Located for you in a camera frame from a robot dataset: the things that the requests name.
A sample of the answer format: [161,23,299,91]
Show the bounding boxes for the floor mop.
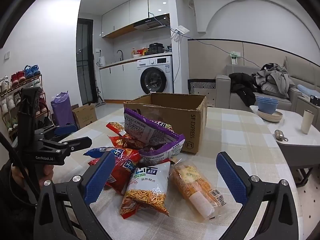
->
[94,62,105,105]

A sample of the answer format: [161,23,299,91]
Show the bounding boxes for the cream tumbler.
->
[300,109,315,134]

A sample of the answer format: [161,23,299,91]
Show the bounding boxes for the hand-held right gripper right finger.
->
[215,151,299,240]

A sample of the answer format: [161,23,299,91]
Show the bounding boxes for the small key pouch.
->
[274,129,289,142]

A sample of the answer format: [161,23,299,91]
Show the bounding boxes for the white washing machine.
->
[137,56,174,95]

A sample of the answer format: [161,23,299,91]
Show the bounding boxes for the white noodle snack bag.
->
[119,161,171,218]

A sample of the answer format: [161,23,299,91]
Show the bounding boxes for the red chips bag blue label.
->
[86,148,142,195]

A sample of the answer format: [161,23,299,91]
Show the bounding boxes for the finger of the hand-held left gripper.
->
[40,136,92,159]
[35,124,78,140]

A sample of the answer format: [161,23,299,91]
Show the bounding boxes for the white kitchen base cabinet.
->
[99,60,140,104]

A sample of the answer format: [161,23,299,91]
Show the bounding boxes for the person's left forearm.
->
[0,160,35,240]

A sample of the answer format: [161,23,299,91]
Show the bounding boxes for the brown cardboard box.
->
[123,92,208,154]

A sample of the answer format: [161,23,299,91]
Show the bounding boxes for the person's left hand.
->
[10,166,54,198]

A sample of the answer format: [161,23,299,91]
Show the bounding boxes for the white wall power strip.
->
[171,25,190,42]

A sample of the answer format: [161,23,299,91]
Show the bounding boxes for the white upper kitchen cabinets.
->
[101,0,168,38]

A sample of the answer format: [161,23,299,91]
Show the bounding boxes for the black patterned basket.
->
[187,79,217,108]

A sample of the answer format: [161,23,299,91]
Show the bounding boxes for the range hood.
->
[133,17,170,32]

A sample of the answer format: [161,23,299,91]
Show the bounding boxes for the small printed cardboard box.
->
[72,104,98,130]

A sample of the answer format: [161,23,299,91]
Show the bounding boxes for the beige plate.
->
[257,109,284,123]

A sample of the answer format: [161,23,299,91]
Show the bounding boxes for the blue sneakers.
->
[24,64,41,78]

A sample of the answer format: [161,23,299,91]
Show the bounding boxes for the red sneakers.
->
[10,70,26,83]

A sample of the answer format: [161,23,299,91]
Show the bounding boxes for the shoe rack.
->
[0,65,54,143]

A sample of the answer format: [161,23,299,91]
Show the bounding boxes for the purple snack bag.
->
[124,107,186,167]

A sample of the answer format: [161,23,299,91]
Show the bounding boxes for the black jacket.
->
[229,72,258,108]

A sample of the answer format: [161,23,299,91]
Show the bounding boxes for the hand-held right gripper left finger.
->
[34,151,118,240]

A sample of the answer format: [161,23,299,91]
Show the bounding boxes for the white marble coffee table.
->
[249,105,320,188]

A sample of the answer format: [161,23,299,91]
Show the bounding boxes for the purple plastic bag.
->
[51,92,75,128]

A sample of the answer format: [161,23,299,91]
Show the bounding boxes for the wall socket with green plug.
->
[229,51,241,65]

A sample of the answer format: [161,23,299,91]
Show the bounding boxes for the light blue pillow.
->
[297,84,320,97]

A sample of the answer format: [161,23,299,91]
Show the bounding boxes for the black pressure cooker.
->
[149,43,165,55]

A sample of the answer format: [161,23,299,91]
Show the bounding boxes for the beige sofa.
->
[215,55,320,110]

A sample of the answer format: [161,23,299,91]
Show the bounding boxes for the black cable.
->
[0,130,38,205]

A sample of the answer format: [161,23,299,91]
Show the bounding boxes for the clear cracker packet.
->
[169,159,225,222]

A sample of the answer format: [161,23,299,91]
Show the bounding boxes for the red and yellow food packets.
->
[130,47,150,57]

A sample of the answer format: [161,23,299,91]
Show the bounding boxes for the black framed door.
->
[76,18,97,105]

